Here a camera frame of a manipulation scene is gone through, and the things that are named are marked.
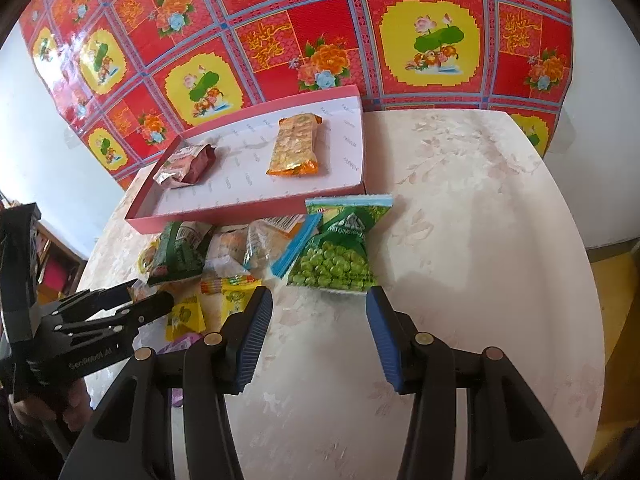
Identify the pink cardboard box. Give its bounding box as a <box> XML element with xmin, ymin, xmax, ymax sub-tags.
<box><xmin>124</xmin><ymin>85</ymin><xmax>368</xmax><ymax>235</ymax></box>

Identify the yellow round snack pouch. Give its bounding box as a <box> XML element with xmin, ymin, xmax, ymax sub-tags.
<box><xmin>138</xmin><ymin>240</ymin><xmax>163</xmax><ymax>286</ymax></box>

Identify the wooden shelf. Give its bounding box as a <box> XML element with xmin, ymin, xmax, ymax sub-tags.
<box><xmin>0</xmin><ymin>190</ymin><xmax>88</xmax><ymax>307</ymax></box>

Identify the small yellow snack packet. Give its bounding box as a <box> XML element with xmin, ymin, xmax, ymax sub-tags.
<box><xmin>166</xmin><ymin>295</ymin><xmax>207</xmax><ymax>342</ymax></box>

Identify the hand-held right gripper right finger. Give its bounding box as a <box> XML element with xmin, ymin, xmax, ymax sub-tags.
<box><xmin>366</xmin><ymin>285</ymin><xmax>583</xmax><ymax>480</ymax></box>

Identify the clear blue-edged snack packet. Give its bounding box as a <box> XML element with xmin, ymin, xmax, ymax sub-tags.
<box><xmin>243</xmin><ymin>212</ymin><xmax>323</xmax><ymax>278</ymax></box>

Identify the red floral printed cloth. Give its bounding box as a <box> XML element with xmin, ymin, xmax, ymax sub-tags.
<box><xmin>19</xmin><ymin>0</ymin><xmax>573</xmax><ymax>192</ymax></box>

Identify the peach-rimmed jelly cup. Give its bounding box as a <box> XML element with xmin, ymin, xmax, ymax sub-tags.
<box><xmin>127</xmin><ymin>280</ymin><xmax>168</xmax><ymax>307</ymax></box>

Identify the striped-edge yellow orange packet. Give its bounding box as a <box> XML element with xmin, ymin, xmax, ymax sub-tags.
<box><xmin>200</xmin><ymin>276</ymin><xmax>263</xmax><ymax>322</ymax></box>

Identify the golden cracker packet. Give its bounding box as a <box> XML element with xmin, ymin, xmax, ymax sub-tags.
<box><xmin>265</xmin><ymin>114</ymin><xmax>322</xmax><ymax>179</ymax></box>

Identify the dark red snack packet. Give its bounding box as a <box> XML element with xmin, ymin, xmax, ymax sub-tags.
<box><xmin>153</xmin><ymin>144</ymin><xmax>217</xmax><ymax>190</ymax></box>

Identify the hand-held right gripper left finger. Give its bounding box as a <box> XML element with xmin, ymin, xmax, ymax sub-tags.
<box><xmin>60</xmin><ymin>285</ymin><xmax>275</xmax><ymax>480</ymax></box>

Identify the pink purple snack packet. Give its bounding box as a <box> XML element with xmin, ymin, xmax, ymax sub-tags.
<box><xmin>159</xmin><ymin>332</ymin><xmax>203</xmax><ymax>408</ymax></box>

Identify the green pea snack packet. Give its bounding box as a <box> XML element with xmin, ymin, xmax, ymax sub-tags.
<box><xmin>286</xmin><ymin>194</ymin><xmax>396</xmax><ymax>295</ymax></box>

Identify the person's left hand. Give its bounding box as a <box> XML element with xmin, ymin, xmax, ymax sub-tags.
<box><xmin>7</xmin><ymin>392</ymin><xmax>66</xmax><ymax>423</ymax></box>

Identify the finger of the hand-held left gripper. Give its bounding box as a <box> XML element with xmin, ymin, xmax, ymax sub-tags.
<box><xmin>60</xmin><ymin>281</ymin><xmax>135</xmax><ymax>322</ymax></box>
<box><xmin>117</xmin><ymin>291</ymin><xmax>175</xmax><ymax>328</ymax></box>

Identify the dark green snack packet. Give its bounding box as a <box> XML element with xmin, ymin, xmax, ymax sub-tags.
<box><xmin>147</xmin><ymin>221</ymin><xmax>213</xmax><ymax>286</ymax></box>

